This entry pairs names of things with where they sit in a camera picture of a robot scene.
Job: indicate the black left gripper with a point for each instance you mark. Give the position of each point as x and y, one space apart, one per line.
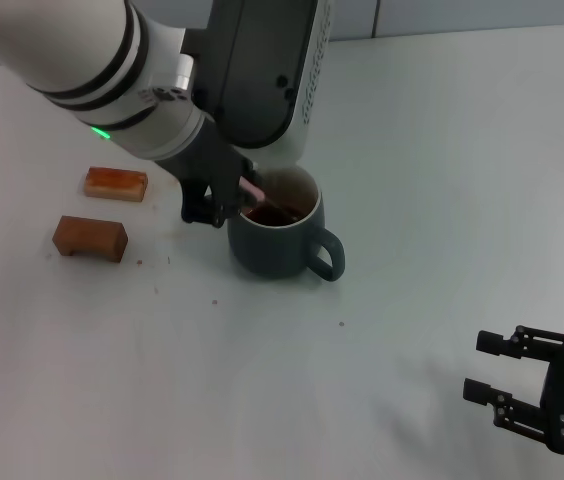
207 160

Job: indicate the dark grey ceramic mug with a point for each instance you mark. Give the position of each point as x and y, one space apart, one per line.
277 250

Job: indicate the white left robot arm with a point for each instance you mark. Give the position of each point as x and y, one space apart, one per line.
87 50

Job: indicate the dark brown coffee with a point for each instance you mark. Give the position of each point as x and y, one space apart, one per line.
277 216

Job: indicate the orange stained wooden block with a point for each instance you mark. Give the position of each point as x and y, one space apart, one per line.
114 184

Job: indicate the brown wooden block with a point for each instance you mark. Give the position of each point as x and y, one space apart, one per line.
92 235

